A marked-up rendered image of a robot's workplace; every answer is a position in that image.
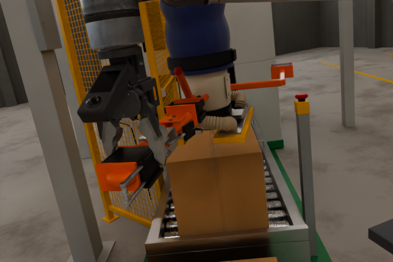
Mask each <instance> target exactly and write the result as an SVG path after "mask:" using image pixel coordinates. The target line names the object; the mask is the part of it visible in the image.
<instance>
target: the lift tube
mask: <svg viewBox="0 0 393 262"><path fill-rule="evenodd" d="M225 5H226V3H220V4H209V5H187V6H185V7H182V8H173V7H170V6H168V5H166V4H165V3H164V2H162V1H161V0H160V9H161V12H162V13H163V15H164V17H165V20H166V26H165V40H166V46H167V49H168V52H169V54H170V57H171V58H185V57H194V56H203V55H207V54H213V53H218V52H222V51H226V50H229V49H230V31H229V26H228V23H227V20H226V18H225V14H224V11H225ZM233 66H234V64H233V62H231V63H228V64H224V65H220V66H216V67H210V68H203V69H198V70H187V71H183V73H184V75H195V74H204V73H211V72H215V71H220V70H225V69H227V68H230V67H233Z"/></svg>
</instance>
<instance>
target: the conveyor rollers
mask: <svg viewBox="0 0 393 262"><path fill-rule="evenodd" d="M263 166H264V178H265V185H266V196H267V208H268V220H269V226H270V228H271V227H283V226H289V223H288V221H287V220H285V212H284V210H282V208H281V207H282V205H281V202H280V201H279V200H278V195H277V193H276V192H275V188H274V185H273V184H272V180H271V177H270V175H269V172H268V171H267V167H266V165H265V163H264V160H263ZM170 209H171V212H169V213H168V219H169V222H167V223H166V229H167V232H166V233H164V238H170V237H179V232H178V226H177V220H176V215H175V209H174V203H171V205H170ZM282 220H283V221H282ZM276 221H277V222H276ZM176 231H177V232H176Z"/></svg>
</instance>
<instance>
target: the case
mask: <svg viewBox="0 0 393 262"><path fill-rule="evenodd" d="M216 132H217V130H216V129H215V130H204V131H203V132H202V133H201V134H195V135H194V136H192V137H191V138H190V139H189V140H188V141H187V142H186V144H185V145H178V146H177V147H176V149H175V150H174V151H173V152H172V154H171V155H170V156H169V157H168V159H167V162H166V164H167V171H168V177H169V180H170V187H171V193H172V197H173V203H174V209H175V215H176V220H177V226H178V232H179V236H180V237H181V236H193V235H205V234H211V233H223V232H234V231H241V230H253V229H264V228H270V226H269V220H268V208H267V196H266V185H265V178H264V166H263V155H262V151H261V148H260V146H259V143H258V141H257V138H256V136H255V134H254V131H253V128H252V126H251V124H250V127H249V131H248V134H247V138H246V142H244V143H218V144H214V143H213V137H214V135H215V133H216Z"/></svg>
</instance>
